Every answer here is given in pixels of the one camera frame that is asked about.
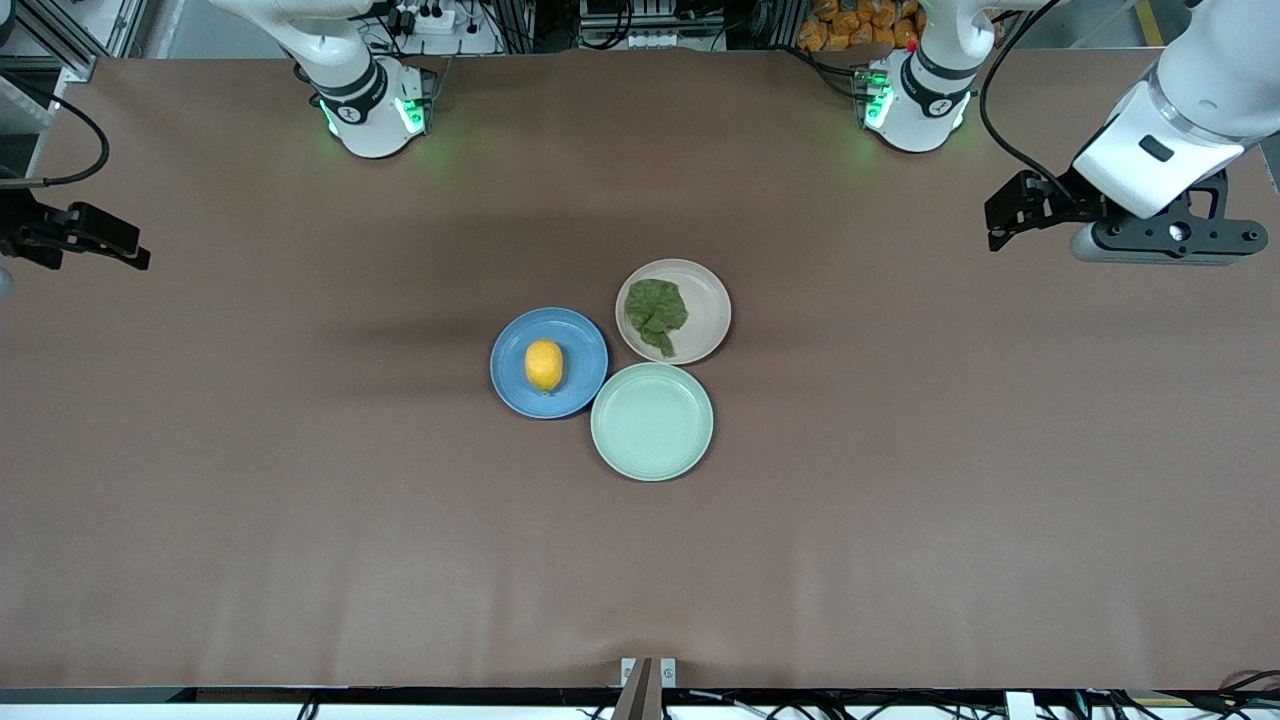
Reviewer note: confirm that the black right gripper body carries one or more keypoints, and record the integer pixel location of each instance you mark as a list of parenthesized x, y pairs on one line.
[(20, 232)]

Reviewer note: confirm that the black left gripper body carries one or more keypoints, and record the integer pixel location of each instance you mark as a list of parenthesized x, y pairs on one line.
[(1066, 206)]

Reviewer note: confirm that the green lettuce leaf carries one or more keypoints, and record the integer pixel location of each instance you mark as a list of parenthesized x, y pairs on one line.
[(655, 310)]

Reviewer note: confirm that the yellow lemon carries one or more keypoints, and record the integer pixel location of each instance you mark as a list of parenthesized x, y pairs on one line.
[(544, 366)]

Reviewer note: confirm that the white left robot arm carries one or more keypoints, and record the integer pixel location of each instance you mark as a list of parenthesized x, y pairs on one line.
[(1200, 90)]

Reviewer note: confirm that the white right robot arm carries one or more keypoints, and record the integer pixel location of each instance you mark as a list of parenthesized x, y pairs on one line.
[(360, 90)]

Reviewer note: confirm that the orange snack bags pile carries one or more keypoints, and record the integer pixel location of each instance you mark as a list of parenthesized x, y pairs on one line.
[(850, 25)]

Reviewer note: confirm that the beige plate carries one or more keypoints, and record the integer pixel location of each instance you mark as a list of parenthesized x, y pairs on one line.
[(710, 310)]

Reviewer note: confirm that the white power strip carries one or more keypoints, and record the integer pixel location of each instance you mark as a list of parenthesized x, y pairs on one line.
[(430, 18)]

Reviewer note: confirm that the grey equipment rack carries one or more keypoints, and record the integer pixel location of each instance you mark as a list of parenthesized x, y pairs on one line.
[(650, 35)]

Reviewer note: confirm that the pale green plate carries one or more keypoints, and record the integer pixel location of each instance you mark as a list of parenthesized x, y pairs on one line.
[(652, 422)]

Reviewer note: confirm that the blue plate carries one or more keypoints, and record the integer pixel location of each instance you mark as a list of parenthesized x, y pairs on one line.
[(585, 360)]

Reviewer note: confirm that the small white block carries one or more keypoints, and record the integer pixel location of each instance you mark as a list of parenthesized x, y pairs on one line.
[(1020, 705)]

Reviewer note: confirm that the aluminium frame profile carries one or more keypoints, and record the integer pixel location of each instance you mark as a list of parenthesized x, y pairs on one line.
[(60, 40)]

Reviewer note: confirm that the small metal bracket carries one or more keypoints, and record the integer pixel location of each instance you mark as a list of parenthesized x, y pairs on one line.
[(628, 670)]

